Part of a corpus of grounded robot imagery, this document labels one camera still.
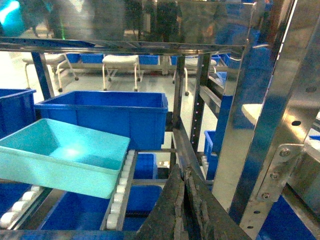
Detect white stool middle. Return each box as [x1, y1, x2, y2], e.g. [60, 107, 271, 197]
[102, 54, 142, 92]

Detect white stool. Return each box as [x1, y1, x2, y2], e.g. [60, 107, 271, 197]
[22, 53, 80, 93]
[102, 54, 142, 92]

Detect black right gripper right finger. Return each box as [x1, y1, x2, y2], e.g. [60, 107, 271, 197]
[184, 166, 250, 240]

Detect white roller track left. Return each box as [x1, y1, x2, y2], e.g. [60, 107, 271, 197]
[0, 185, 45, 230]

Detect teal plastic bin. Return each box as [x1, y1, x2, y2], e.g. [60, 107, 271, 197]
[0, 118, 130, 199]

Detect large blue bin behind teal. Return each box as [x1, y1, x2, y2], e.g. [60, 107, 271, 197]
[34, 91, 168, 151]

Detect white roller track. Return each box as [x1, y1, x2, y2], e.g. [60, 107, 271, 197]
[99, 150, 138, 231]
[0, 185, 45, 230]

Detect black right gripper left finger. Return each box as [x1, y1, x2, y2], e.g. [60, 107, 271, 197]
[135, 164, 185, 240]

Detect small blue bin right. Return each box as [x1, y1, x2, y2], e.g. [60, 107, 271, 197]
[204, 130, 218, 180]

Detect steel upright post with bolts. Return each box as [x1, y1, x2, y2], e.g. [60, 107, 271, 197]
[212, 0, 320, 239]

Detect reflective steel shelf panel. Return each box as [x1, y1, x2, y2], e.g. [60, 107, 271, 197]
[0, 0, 257, 55]

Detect blue bin far left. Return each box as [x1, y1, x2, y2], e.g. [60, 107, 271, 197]
[0, 88, 36, 138]

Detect white stool left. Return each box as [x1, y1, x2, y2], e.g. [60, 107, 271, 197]
[22, 53, 80, 93]

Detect white roller track right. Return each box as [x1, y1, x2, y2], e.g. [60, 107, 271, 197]
[99, 150, 138, 231]

